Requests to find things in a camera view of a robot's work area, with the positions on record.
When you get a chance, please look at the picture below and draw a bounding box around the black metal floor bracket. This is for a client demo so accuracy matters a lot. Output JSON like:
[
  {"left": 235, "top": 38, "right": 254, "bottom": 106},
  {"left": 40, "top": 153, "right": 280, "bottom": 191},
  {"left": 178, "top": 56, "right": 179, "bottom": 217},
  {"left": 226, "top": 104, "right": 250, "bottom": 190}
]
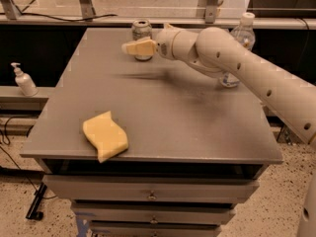
[{"left": 26, "top": 183, "right": 47, "bottom": 221}]

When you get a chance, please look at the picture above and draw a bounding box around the white pump dispenser bottle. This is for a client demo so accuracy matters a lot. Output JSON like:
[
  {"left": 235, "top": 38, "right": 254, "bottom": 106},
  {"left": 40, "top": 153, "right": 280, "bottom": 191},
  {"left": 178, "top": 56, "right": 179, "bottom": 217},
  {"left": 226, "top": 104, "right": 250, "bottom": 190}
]
[{"left": 11, "top": 62, "right": 38, "bottom": 97}]

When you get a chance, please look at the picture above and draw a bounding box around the grey drawer cabinet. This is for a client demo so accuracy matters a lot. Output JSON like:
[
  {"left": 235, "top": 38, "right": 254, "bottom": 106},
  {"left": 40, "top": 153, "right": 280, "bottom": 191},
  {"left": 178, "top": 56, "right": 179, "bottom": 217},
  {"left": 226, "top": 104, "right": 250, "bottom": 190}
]
[{"left": 23, "top": 28, "right": 282, "bottom": 237}]

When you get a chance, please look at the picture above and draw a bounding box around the silver green 7up can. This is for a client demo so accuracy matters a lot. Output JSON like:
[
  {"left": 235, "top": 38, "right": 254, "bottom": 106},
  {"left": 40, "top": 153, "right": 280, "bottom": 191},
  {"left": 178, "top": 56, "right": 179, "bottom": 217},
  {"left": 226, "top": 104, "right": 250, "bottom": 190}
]
[{"left": 131, "top": 19, "right": 154, "bottom": 62}]

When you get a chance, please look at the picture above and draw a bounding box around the black cable on ledge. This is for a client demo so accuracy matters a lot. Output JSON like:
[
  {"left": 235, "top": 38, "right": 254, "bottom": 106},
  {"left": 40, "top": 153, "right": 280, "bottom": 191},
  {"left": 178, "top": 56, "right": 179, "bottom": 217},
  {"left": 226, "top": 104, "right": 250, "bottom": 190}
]
[{"left": 19, "top": 12, "right": 119, "bottom": 23}]

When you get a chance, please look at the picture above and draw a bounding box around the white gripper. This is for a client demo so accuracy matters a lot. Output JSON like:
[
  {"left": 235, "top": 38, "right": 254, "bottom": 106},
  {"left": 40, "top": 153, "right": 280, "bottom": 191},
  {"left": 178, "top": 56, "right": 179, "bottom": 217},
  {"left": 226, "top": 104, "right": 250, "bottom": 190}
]
[{"left": 121, "top": 24, "right": 181, "bottom": 60}]

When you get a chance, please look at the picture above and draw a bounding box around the yellow wavy sponge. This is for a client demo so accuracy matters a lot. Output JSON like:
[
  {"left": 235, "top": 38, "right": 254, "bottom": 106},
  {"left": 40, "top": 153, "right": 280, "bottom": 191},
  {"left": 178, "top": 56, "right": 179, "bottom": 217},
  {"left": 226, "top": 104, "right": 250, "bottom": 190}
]
[{"left": 82, "top": 111, "right": 128, "bottom": 163}]

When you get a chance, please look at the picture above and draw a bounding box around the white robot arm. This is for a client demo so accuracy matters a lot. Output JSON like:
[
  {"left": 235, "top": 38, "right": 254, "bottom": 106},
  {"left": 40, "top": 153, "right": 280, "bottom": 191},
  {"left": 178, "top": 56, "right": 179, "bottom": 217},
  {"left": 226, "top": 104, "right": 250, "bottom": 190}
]
[{"left": 121, "top": 24, "right": 316, "bottom": 149}]

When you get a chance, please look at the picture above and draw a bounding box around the clear plastic water bottle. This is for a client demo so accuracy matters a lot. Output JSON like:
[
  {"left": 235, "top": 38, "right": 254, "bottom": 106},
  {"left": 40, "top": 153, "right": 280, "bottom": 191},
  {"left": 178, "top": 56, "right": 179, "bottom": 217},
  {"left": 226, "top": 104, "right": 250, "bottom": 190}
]
[{"left": 219, "top": 12, "right": 256, "bottom": 88}]

